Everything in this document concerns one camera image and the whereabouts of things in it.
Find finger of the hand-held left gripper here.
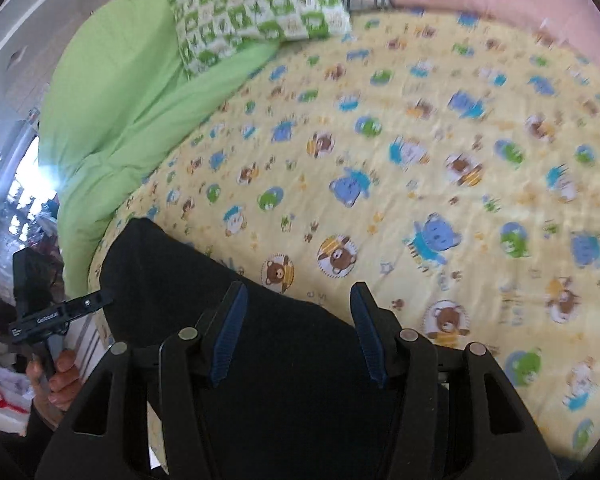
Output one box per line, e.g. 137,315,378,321
62,294,114,317

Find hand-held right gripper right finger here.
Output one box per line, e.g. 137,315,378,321
349,282,561,480

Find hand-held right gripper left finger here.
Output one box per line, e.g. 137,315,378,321
34,281,248,480

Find black pants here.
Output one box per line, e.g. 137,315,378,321
99,217,456,480

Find person's left forearm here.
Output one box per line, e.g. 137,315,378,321
2,402,63,480

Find person's left hand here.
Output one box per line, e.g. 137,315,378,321
26,349,83,428

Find yellow bear printed bed sheet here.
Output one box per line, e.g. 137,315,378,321
87,7,600,466

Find light green quilt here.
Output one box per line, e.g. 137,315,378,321
37,0,281,301

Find green white checked pillow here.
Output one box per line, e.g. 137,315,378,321
169,0,353,81

